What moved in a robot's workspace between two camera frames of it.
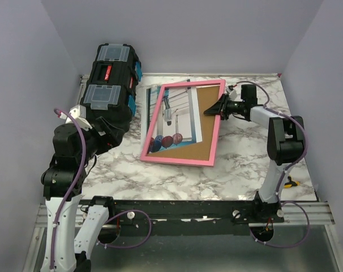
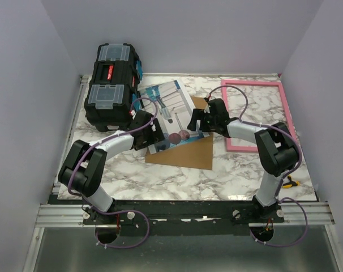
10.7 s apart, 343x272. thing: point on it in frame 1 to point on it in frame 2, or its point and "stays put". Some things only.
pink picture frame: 196,162 to 223,81
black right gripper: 219,107 to 197,114
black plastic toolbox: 110,90 stays put
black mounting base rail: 184,217 stays put
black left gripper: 112,137 to 157,136
